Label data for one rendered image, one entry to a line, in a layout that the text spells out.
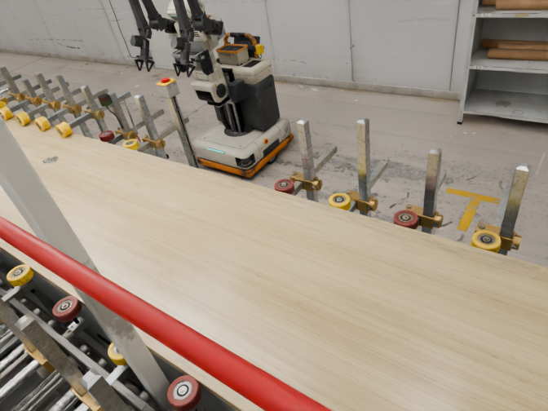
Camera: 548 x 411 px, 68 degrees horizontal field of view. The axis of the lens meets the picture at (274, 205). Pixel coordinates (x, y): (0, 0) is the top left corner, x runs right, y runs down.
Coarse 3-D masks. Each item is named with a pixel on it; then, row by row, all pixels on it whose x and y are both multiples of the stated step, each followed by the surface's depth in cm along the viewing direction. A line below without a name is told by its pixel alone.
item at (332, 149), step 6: (330, 150) 188; (336, 150) 191; (324, 156) 185; (330, 156) 187; (318, 162) 181; (324, 162) 184; (318, 168) 181; (294, 186) 170; (300, 186) 171; (294, 192) 169
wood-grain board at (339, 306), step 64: (0, 192) 198; (64, 192) 187; (128, 192) 178; (192, 192) 170; (256, 192) 162; (128, 256) 145; (192, 256) 139; (256, 256) 134; (320, 256) 130; (384, 256) 125; (448, 256) 121; (192, 320) 118; (256, 320) 114; (320, 320) 111; (384, 320) 108; (448, 320) 104; (512, 320) 102; (320, 384) 97; (384, 384) 94; (448, 384) 92; (512, 384) 90
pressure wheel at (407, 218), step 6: (402, 210) 139; (408, 210) 139; (396, 216) 137; (402, 216) 137; (408, 216) 136; (414, 216) 136; (396, 222) 135; (402, 222) 135; (408, 222) 134; (414, 222) 134; (414, 228) 135
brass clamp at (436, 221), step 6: (408, 204) 152; (414, 210) 148; (420, 210) 148; (420, 216) 146; (426, 216) 145; (438, 216) 144; (420, 222) 148; (426, 222) 146; (432, 222) 144; (438, 222) 143; (432, 228) 146
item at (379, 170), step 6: (384, 162) 178; (378, 168) 175; (384, 168) 177; (372, 174) 173; (378, 174) 173; (372, 180) 169; (372, 186) 170; (354, 204) 159; (348, 210) 157; (354, 210) 161
